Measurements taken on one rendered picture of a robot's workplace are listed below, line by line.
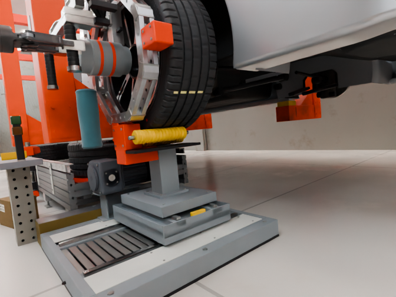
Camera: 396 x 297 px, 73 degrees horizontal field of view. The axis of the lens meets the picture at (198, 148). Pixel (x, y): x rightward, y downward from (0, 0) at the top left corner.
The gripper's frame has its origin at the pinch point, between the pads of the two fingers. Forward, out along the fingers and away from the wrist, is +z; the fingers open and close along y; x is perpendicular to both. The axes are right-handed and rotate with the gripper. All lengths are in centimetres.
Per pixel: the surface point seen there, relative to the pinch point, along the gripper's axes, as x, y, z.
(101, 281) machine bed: -75, 11, -3
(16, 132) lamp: -24, -53, -14
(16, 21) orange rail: 242, -609, 66
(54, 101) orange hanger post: -9, -59, 5
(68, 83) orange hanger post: 0, -60, 13
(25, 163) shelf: -39, -53, -12
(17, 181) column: -49, -73, -14
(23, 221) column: -71, -73, -14
